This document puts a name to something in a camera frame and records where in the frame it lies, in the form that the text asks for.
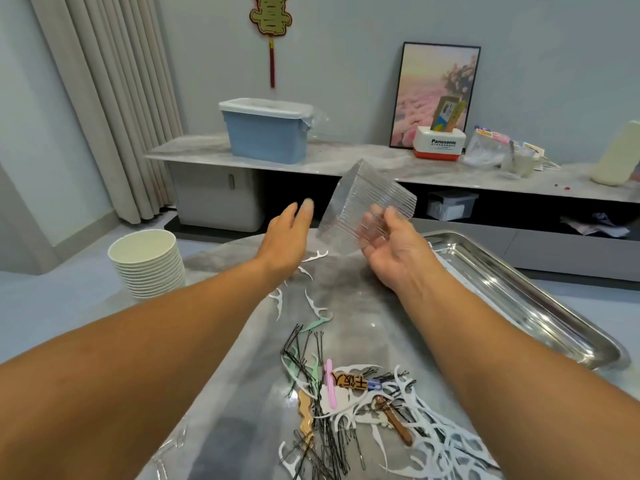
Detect person's left hand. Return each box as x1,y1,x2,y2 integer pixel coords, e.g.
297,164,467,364
255,199,316,291

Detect person's right hand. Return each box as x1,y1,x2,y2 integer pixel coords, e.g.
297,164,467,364
360,205,441,296

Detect clear ribbed organizer box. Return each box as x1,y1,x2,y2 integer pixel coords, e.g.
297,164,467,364
318,159,418,256

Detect group of white paper cups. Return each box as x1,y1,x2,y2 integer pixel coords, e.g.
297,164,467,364
107,229,188,301

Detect metal tray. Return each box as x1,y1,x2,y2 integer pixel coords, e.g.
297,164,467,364
420,229,631,371

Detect pile of floss picks and clips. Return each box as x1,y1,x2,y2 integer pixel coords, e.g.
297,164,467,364
265,249,501,480

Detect person's left forearm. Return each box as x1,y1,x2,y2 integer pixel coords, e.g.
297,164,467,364
0,257,291,480

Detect person's right forearm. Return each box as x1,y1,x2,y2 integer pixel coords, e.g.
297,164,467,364
400,265,640,480

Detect white box in cabinet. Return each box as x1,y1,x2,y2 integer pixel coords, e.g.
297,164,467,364
427,191,479,222

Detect grey cabinet with marble top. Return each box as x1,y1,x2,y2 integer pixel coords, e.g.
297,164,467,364
145,133,640,286

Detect blue storage box white lid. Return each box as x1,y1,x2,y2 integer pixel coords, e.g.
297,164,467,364
219,97,316,165

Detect white and red small box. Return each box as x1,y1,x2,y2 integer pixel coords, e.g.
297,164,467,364
413,125,467,162

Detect clear bag of snacks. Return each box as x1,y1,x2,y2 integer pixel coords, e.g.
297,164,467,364
462,129,513,168

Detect small colourful box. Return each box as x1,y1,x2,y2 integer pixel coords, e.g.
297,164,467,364
432,95,463,131

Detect framed pink picture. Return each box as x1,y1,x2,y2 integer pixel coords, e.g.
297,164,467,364
390,41,482,149

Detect loose papers in cabinet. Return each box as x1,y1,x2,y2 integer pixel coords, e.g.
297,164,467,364
560,215,631,238

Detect beige curtain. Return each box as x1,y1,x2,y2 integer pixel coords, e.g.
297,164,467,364
28,0,186,226

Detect cream paper roll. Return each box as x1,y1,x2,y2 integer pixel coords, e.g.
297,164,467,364
590,119,640,188

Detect red gold wall hanging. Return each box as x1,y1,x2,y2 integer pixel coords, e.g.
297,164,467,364
249,0,294,91

